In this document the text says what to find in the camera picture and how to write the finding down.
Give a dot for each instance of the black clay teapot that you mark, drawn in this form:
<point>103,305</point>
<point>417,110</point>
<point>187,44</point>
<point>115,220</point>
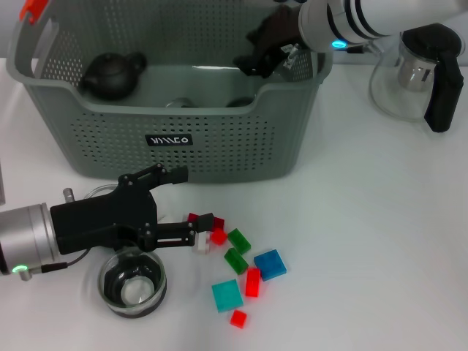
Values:
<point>109,77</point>

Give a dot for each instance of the blue square toy brick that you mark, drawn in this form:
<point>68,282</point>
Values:
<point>270,265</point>

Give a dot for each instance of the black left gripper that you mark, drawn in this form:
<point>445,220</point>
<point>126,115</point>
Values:
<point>102,219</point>

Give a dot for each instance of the dark red toy brick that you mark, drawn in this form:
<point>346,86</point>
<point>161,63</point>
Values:
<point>218,222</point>

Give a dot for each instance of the glass teacup with black base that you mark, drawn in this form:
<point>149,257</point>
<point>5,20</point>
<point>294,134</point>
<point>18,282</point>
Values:
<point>102,187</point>
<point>237,103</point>
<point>131,292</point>
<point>181,103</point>

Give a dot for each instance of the long red toy brick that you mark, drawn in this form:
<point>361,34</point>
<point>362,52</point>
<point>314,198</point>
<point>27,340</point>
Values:
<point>252,282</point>

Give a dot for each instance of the green toy brick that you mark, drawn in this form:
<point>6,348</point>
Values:
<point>235,260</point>
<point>239,241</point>

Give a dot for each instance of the teal square toy brick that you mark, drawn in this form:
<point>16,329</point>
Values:
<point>226,295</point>

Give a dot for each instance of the grey perforated plastic storage bin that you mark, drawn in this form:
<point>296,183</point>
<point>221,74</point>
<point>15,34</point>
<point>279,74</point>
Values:
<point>219,146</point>

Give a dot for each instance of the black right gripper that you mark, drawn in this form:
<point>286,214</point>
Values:
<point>278,40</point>

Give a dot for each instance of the white toy brick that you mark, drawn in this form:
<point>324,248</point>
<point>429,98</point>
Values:
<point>201,245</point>

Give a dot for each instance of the small red toy brick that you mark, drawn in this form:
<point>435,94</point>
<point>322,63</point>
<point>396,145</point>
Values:
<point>238,318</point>
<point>218,237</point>

